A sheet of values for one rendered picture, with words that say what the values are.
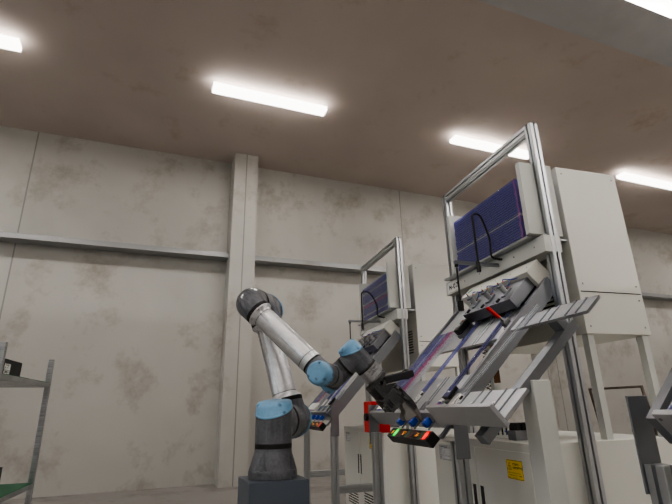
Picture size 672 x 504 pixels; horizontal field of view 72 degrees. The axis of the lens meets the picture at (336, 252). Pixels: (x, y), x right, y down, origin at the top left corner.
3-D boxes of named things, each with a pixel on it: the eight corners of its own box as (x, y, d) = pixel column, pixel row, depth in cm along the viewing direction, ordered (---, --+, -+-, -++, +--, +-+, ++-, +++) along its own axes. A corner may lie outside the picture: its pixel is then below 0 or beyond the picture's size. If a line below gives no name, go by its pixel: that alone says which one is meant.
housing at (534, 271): (551, 297, 181) (526, 271, 182) (481, 320, 226) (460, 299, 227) (561, 284, 185) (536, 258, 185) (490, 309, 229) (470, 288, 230)
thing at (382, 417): (452, 429, 154) (437, 413, 154) (380, 424, 214) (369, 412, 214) (454, 426, 154) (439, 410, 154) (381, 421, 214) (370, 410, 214)
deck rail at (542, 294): (455, 429, 152) (442, 415, 152) (452, 428, 154) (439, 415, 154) (558, 287, 181) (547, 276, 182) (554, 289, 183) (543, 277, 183)
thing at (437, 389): (449, 420, 154) (442, 413, 154) (377, 417, 214) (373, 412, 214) (480, 378, 162) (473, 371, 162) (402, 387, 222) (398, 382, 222)
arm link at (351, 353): (336, 351, 165) (353, 334, 164) (357, 374, 164) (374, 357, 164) (335, 356, 157) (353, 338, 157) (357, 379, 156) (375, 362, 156)
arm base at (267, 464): (253, 482, 135) (254, 445, 138) (243, 476, 148) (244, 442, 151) (303, 478, 140) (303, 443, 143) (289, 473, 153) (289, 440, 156)
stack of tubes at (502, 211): (524, 237, 189) (514, 178, 197) (458, 271, 235) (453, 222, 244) (550, 239, 192) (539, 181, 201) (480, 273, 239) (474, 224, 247)
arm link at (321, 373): (238, 274, 164) (337, 366, 143) (253, 282, 174) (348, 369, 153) (217, 300, 163) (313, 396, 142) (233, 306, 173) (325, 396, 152)
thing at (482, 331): (511, 347, 169) (501, 337, 170) (428, 364, 229) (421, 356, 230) (554, 288, 183) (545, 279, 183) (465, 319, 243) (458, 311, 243)
